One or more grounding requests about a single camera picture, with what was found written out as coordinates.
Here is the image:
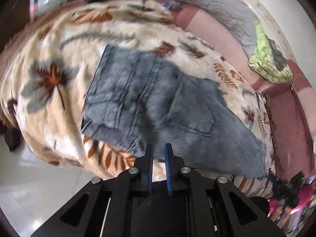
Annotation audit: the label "green patterned cloth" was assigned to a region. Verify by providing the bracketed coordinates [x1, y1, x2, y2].
[248, 21, 293, 84]

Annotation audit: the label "leaf print cream blanket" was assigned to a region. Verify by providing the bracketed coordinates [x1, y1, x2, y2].
[1, 0, 275, 198]

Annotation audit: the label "grey quilted blanket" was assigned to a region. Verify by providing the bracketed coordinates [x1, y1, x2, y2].
[178, 0, 259, 58]

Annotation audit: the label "right hand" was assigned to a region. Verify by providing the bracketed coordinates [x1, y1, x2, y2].
[268, 198, 304, 229]

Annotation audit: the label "blue denim pants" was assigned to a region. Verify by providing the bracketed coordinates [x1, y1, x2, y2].
[81, 45, 266, 178]

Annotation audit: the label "dark grey cloth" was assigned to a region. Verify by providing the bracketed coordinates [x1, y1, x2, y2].
[268, 37, 287, 71]

